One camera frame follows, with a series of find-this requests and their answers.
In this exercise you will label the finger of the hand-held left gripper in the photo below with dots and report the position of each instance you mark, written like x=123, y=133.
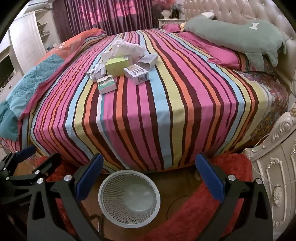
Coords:
x=26, y=152
x=49, y=163

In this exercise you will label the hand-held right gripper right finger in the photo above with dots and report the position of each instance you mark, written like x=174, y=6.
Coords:
x=210, y=178

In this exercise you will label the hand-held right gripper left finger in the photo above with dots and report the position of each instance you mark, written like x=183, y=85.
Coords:
x=90, y=178

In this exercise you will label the white mesh waste basket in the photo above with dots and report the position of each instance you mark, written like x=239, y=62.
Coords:
x=108, y=197

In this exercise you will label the small green and white box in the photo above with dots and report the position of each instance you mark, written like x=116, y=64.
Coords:
x=106, y=85

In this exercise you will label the white paper ball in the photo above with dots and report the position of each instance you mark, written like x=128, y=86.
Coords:
x=96, y=71
x=119, y=45

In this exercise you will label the white printed box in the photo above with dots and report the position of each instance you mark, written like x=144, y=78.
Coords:
x=136, y=75

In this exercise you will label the light green box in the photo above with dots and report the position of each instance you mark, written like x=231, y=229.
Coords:
x=116, y=67

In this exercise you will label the grey box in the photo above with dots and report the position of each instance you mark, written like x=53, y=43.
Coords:
x=149, y=60

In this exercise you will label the red shaggy rug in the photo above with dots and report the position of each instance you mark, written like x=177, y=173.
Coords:
x=196, y=215

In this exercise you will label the cream carved nightstand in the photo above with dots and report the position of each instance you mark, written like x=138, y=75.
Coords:
x=277, y=173

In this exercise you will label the orange and teal quilt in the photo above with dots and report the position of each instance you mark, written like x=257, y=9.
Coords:
x=34, y=74

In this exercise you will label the black television screen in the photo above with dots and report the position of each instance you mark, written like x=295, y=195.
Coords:
x=4, y=71

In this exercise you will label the striped bed sheet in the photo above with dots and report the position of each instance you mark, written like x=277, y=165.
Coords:
x=161, y=104

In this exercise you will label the floral patterned bedspread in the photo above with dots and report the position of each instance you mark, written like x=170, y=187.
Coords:
x=266, y=92

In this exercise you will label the white wardrobe cabinet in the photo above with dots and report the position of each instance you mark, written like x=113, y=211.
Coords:
x=23, y=41

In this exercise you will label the pink pillow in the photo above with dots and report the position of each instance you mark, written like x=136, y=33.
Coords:
x=222, y=55
x=173, y=27

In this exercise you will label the white shelf unit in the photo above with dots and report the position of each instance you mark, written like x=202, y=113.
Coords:
x=42, y=25

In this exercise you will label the green plush pillow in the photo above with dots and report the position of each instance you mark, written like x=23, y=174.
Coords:
x=231, y=34

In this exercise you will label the small yellow toy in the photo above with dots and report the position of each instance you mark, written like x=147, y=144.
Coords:
x=183, y=26

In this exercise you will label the purple curtain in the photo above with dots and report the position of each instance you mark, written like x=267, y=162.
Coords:
x=104, y=16

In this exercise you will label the white bedside table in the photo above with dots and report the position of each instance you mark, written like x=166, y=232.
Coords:
x=168, y=22

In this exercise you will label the white vase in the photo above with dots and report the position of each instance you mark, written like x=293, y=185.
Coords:
x=166, y=14

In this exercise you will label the cream tufted headboard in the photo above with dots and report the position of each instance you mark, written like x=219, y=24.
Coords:
x=254, y=11

